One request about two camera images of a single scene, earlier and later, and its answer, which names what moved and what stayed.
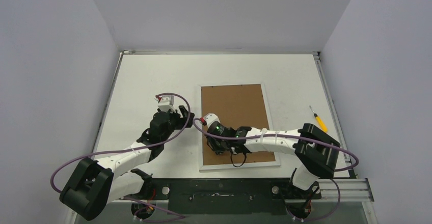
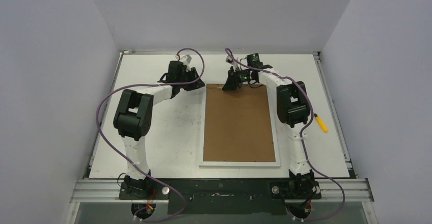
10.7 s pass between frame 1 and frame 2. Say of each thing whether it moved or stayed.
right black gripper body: moved
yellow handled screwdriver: stayed
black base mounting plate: stayed
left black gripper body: moved
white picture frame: moved
